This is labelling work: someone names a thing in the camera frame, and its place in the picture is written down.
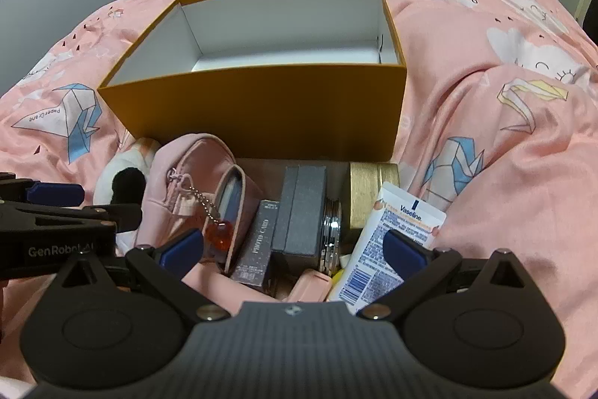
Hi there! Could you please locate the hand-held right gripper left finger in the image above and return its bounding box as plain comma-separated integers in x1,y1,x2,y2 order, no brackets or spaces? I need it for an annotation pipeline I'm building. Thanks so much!
51,228,232,324

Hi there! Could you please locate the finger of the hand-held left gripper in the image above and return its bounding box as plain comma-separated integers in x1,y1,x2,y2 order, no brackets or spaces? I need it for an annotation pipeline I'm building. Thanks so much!
0,172,86,207
0,202,143,236

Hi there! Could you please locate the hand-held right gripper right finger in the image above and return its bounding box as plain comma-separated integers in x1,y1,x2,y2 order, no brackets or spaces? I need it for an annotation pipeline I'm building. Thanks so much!
355,230,538,322

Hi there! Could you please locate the white black plush toy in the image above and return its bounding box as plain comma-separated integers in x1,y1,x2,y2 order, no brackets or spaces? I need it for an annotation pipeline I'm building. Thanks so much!
92,137,162,257

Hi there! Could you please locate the dark glitter card box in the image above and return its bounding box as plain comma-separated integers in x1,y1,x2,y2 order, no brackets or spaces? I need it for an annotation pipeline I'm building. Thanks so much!
231,199,281,288

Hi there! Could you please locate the pink card holder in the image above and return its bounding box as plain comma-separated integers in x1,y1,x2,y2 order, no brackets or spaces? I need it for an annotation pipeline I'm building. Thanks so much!
212,164,265,274

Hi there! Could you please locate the pink zipper pouch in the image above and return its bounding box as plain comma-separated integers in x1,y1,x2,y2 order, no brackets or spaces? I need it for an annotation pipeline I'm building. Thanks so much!
140,133,265,252

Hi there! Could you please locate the pink selfie stick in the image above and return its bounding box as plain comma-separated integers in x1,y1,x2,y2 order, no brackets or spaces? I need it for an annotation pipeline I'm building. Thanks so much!
275,268,333,303

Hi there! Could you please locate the grey rectangular box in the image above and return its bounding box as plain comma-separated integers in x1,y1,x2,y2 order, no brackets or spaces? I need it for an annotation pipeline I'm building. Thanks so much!
270,165,328,273

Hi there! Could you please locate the orange cardboard box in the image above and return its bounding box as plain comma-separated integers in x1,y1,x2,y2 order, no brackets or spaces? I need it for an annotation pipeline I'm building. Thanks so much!
97,0,408,163

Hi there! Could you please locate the white lotion tube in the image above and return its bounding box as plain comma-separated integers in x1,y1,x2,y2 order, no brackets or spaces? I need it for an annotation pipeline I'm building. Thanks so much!
324,181,448,316

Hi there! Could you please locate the gold box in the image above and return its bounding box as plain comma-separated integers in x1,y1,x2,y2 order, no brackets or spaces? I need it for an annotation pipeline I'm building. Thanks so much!
341,162,401,232

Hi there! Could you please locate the glass jar with silver rim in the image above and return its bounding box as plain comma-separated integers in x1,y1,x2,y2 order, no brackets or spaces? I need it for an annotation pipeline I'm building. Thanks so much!
320,196,345,276

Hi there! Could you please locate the pink printed blanket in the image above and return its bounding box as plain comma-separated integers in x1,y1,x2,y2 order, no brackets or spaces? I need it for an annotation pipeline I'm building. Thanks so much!
0,0,598,399

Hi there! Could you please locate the red heart keychain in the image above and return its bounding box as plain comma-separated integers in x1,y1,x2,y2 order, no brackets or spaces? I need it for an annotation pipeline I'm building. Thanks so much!
178,181,234,251

